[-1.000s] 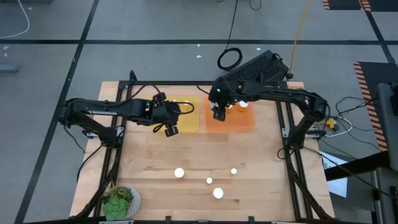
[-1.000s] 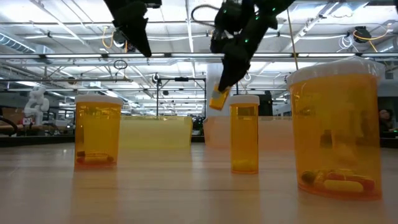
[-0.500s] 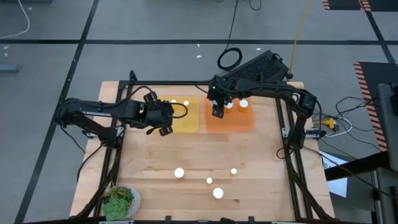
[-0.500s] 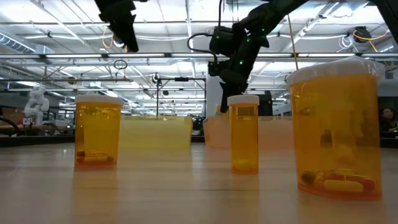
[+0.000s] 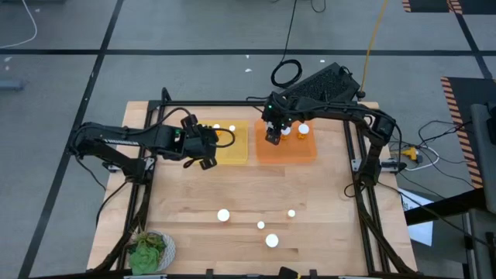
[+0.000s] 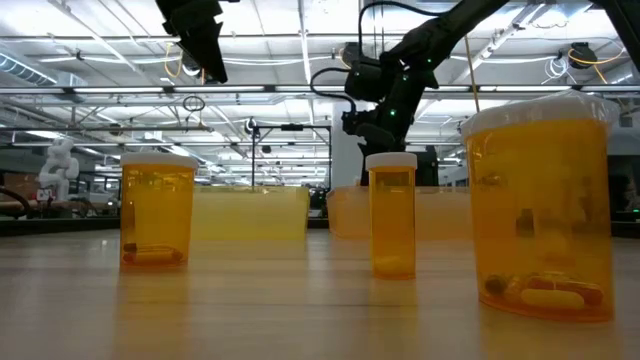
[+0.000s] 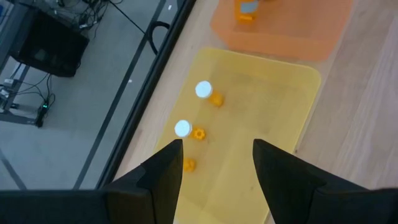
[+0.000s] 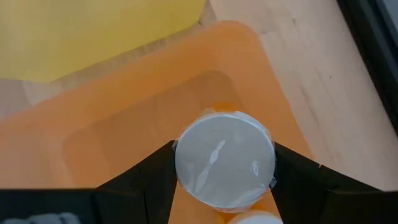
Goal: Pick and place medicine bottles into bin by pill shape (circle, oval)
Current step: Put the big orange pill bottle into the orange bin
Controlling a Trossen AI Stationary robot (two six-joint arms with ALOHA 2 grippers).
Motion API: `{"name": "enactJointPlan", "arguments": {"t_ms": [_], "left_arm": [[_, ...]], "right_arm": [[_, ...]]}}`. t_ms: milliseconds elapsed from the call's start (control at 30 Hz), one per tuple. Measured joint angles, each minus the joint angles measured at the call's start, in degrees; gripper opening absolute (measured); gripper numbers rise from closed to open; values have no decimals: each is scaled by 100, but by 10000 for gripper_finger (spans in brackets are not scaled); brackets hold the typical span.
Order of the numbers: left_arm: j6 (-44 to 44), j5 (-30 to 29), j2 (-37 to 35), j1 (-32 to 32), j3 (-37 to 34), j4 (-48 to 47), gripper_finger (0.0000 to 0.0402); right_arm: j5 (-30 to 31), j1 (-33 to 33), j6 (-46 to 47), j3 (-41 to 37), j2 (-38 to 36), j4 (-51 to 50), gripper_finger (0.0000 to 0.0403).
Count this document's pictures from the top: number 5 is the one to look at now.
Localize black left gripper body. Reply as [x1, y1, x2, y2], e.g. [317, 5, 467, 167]
[176, 124, 220, 160]

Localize white patterned plant pot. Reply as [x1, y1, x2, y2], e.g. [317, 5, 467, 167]
[126, 229, 177, 277]

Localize translucent yellow bin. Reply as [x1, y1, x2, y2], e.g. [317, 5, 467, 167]
[201, 119, 250, 165]

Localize white power cable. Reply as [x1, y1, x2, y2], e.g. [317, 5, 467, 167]
[405, 143, 442, 172]

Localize white floor cable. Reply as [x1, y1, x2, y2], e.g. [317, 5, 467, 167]
[0, 0, 39, 50]

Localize yellow hanging cable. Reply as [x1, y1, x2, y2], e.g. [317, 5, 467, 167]
[359, 0, 389, 96]

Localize small hazard striped floor mat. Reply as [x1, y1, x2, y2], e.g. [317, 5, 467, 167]
[401, 0, 496, 16]

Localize black metal rig frame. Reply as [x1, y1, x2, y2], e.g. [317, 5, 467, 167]
[91, 87, 419, 279]

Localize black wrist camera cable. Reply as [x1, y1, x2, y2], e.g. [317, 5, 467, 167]
[215, 129, 236, 149]

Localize large hazard striped floor mat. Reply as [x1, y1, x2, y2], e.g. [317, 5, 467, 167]
[440, 76, 496, 191]

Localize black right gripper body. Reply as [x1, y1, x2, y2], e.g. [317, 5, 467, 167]
[262, 99, 298, 129]

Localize white paper sheet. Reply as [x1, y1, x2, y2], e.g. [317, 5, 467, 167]
[398, 187, 434, 247]

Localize black floor beam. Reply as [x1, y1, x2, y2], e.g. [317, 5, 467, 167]
[404, 188, 490, 226]

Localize black hanging cable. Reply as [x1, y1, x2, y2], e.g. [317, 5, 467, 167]
[284, 0, 300, 63]

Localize black perforated box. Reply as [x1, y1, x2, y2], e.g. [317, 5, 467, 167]
[284, 61, 362, 105]

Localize yellow power plug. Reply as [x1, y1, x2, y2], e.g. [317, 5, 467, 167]
[401, 145, 424, 163]

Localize grey floor object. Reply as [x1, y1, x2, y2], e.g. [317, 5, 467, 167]
[0, 79, 25, 92]

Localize translucent orange bin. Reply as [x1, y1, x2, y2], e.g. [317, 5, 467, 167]
[254, 118, 318, 164]

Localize coiled black floor cable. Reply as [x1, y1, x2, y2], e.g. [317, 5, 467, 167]
[270, 58, 304, 90]

